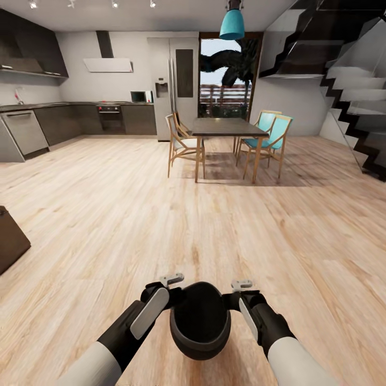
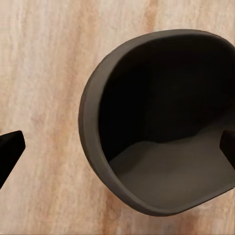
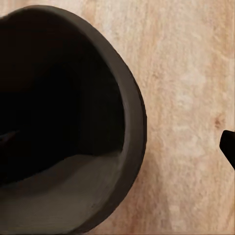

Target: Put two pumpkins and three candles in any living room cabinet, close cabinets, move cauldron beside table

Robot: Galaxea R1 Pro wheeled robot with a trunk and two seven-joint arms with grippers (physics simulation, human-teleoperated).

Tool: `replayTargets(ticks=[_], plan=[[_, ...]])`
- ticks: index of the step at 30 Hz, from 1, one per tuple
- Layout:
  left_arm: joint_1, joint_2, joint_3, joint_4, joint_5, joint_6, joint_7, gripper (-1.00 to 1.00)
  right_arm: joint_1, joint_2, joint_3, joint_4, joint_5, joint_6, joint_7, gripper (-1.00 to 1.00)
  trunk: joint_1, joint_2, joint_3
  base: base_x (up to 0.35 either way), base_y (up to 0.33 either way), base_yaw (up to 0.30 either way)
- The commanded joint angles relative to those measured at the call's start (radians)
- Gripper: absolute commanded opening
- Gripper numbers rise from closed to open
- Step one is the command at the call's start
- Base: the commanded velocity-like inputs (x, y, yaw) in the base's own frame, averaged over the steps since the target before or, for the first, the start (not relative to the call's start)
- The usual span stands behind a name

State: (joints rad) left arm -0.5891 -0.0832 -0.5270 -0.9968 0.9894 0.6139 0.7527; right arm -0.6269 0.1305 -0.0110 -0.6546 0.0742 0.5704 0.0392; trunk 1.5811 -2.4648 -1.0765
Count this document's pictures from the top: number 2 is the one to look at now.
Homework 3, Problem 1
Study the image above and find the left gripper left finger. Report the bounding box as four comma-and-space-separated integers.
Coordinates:
0, 130, 25, 188

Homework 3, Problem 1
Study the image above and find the cauldron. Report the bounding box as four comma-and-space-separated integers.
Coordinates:
78, 29, 235, 217

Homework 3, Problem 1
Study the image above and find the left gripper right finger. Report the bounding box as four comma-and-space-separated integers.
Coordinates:
219, 130, 235, 169

